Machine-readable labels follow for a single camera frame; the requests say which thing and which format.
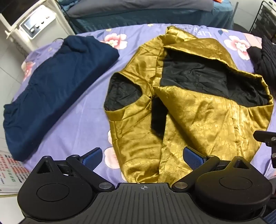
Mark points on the printed floor poster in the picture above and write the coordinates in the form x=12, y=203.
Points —
x=10, y=172

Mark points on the black garment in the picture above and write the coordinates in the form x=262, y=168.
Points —
x=265, y=60

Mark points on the navy blue folded garment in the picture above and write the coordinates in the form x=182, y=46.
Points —
x=54, y=86

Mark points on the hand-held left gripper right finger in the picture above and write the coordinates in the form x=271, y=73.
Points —
x=194, y=160

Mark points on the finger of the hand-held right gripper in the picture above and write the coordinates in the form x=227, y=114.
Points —
x=267, y=137

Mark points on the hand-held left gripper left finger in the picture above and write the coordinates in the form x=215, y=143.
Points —
x=92, y=159

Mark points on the white machine with knobs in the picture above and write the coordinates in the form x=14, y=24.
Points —
x=43, y=21

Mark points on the grey blanket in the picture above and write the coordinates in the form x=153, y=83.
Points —
x=140, y=6

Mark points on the purple floral bed sheet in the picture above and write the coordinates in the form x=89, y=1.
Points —
x=86, y=120

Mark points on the gold jacket with black lining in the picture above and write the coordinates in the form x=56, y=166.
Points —
x=194, y=112

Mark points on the teal skirted bed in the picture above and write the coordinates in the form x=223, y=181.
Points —
x=129, y=21

